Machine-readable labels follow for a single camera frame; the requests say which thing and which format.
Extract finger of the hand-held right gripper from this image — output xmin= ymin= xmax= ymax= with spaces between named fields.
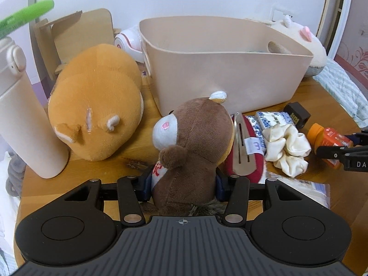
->
xmin=315 ymin=145 xmax=368 ymax=161
xmin=343 ymin=132 xmax=368 ymax=146

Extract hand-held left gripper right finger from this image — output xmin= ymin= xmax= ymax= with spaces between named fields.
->
xmin=215 ymin=170 xmax=302 ymax=225

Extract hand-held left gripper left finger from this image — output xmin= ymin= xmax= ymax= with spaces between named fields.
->
xmin=64 ymin=171 xmax=153 ymax=226

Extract orange bottle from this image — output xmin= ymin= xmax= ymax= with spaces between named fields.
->
xmin=307 ymin=123 xmax=354 ymax=170

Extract dark brown small box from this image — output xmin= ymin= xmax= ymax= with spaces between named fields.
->
xmin=283 ymin=102 xmax=311 ymax=129

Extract brown raccoon plush toy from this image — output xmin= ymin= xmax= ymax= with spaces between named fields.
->
xmin=140 ymin=90 xmax=235 ymax=217

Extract beige plastic container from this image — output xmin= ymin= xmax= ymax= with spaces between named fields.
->
xmin=139 ymin=16 xmax=314 ymax=116

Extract red plush pouch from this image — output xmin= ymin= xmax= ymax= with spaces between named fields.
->
xmin=224 ymin=114 xmax=267 ymax=184

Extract cream satin scrunchie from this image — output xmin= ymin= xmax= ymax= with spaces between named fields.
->
xmin=262 ymin=124 xmax=312 ymax=178

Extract clear plastic packet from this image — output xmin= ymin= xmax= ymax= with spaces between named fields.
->
xmin=264 ymin=171 xmax=332 ymax=209

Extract silver metal hair clip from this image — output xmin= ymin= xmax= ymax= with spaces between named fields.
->
xmin=231 ymin=112 xmax=264 ymax=176

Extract striped light blue bedding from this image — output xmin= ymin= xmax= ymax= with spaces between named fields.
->
xmin=313 ymin=57 xmax=368 ymax=127

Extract white plush toy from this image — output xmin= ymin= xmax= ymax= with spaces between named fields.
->
xmin=267 ymin=14 xmax=328 ymax=77

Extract orange dog plush toy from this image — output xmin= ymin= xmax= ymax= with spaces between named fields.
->
xmin=47 ymin=44 xmax=144 ymax=162

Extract grey cloth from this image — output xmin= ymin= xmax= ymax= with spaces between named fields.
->
xmin=5 ymin=149 xmax=27 ymax=197

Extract beige thermos bottle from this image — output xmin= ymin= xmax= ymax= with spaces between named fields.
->
xmin=0 ymin=37 xmax=70 ymax=179

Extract white pink headphones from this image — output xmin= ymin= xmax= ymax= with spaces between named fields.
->
xmin=114 ymin=24 xmax=144 ymax=63

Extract wooden board stand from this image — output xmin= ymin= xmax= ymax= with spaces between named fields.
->
xmin=28 ymin=8 xmax=121 ymax=81

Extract green marker pen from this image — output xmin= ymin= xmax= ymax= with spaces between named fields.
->
xmin=0 ymin=0 xmax=55 ymax=37

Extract white curved frame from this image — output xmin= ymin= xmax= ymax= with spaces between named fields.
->
xmin=316 ymin=0 xmax=355 ymax=59

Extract white wall outlet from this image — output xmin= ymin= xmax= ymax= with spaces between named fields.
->
xmin=270 ymin=6 xmax=294 ymax=21

